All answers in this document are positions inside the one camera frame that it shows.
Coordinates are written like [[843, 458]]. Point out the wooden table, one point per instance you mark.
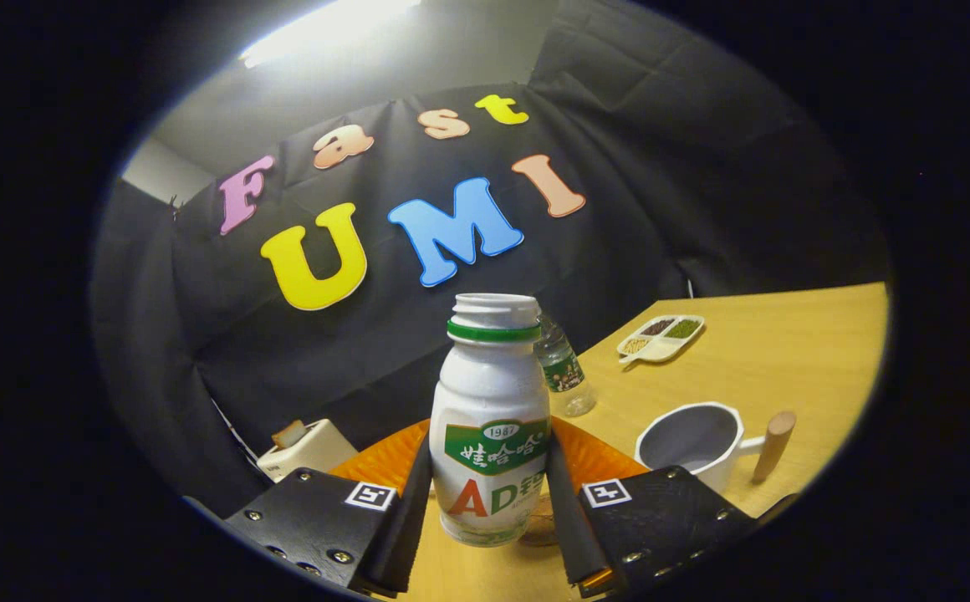
[[786, 359]]

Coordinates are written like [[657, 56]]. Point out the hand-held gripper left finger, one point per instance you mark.
[[405, 518]]

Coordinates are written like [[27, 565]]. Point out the yellow beans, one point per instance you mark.
[[635, 344]]

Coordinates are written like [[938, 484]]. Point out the clear plastic water bottle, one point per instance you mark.
[[567, 372]]

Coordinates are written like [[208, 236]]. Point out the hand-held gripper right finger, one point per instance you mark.
[[569, 518]]

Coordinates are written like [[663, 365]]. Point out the black backdrop cloth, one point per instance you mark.
[[619, 234]]

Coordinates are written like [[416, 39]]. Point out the cream toaster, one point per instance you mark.
[[318, 451]]

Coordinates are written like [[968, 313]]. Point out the white juice bottle green label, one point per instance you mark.
[[489, 393]]

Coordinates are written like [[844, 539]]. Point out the green beans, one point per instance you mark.
[[683, 329]]

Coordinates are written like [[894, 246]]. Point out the dark red beans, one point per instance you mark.
[[657, 327]]

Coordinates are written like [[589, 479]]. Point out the bread slice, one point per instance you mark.
[[288, 433]]

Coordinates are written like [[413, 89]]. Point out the white divided dish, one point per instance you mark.
[[661, 349]]

